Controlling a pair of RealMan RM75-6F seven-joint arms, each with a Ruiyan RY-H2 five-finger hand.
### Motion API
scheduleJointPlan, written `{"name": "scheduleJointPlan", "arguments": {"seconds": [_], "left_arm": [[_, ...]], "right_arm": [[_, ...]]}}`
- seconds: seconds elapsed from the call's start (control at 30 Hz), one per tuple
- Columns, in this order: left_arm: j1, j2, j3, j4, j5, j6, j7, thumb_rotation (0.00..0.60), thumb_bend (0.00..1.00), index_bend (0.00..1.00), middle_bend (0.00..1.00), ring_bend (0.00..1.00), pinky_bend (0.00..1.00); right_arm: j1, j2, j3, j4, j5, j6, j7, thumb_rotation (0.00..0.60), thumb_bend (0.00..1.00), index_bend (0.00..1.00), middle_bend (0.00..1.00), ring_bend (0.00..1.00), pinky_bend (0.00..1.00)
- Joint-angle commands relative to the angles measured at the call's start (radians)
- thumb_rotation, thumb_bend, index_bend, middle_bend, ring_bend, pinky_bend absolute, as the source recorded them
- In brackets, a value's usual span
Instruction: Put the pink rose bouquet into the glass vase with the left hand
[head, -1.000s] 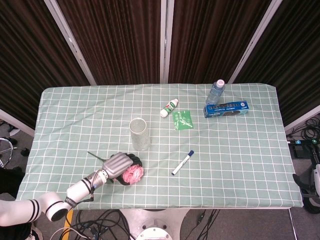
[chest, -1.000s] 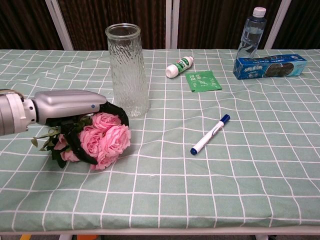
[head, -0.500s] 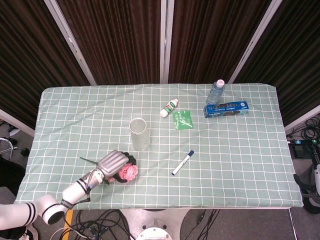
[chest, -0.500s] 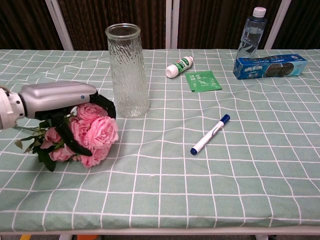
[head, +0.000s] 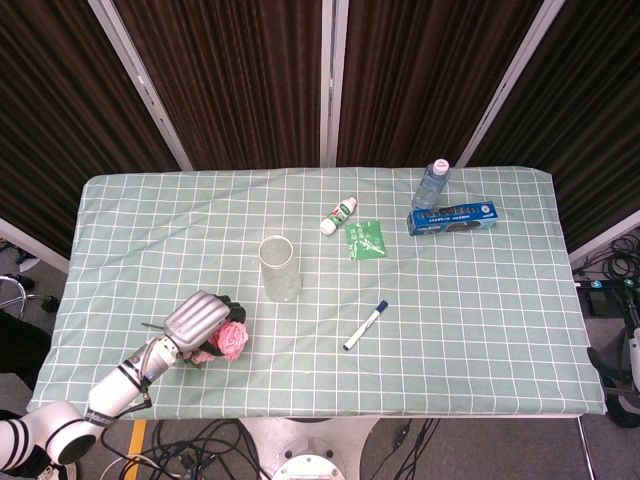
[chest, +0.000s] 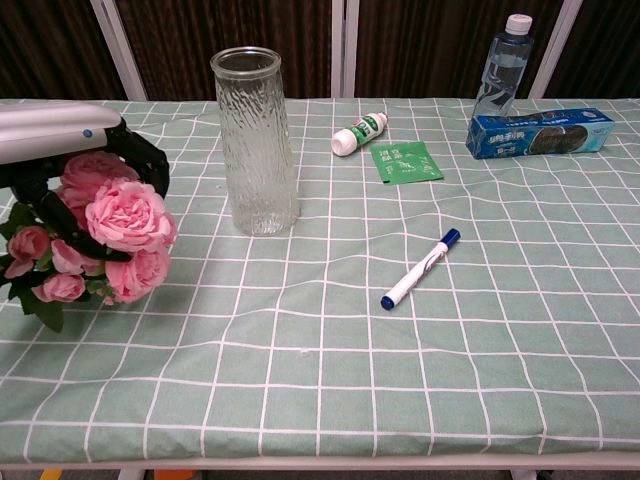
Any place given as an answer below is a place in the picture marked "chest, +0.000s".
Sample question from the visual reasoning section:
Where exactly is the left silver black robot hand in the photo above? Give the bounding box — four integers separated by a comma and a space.
0, 102, 172, 264

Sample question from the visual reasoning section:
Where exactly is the pink artificial rose bouquet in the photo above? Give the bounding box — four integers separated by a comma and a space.
0, 150, 179, 334

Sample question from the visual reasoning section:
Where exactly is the clear ribbed glass vase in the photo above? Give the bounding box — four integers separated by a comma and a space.
209, 45, 302, 238

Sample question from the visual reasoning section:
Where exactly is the dark brown corrugated panel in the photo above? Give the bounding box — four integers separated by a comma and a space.
0, 0, 127, 101
543, 0, 640, 100
355, 0, 562, 100
115, 0, 334, 100

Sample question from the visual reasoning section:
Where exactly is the small white green bottle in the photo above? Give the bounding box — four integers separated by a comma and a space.
330, 111, 391, 157

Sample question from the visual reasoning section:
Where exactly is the green sachet packet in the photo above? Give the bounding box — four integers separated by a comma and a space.
369, 140, 445, 186

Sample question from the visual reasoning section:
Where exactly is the green white checked tablecloth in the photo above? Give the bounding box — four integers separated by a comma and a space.
0, 96, 640, 466

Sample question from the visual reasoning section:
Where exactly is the white blue marker pen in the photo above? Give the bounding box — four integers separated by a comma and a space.
380, 227, 462, 311

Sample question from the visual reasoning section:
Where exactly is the blue cookie box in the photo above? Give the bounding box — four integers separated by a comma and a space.
464, 107, 617, 161

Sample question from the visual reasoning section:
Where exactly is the clear plastic water bottle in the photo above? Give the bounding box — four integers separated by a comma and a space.
473, 12, 535, 120

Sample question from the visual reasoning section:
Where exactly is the white partition post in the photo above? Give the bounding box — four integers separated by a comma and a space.
330, 0, 361, 99
89, 0, 150, 102
528, 0, 586, 100

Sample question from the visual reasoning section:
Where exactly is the white table frame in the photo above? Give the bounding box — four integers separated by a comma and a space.
0, 451, 640, 480

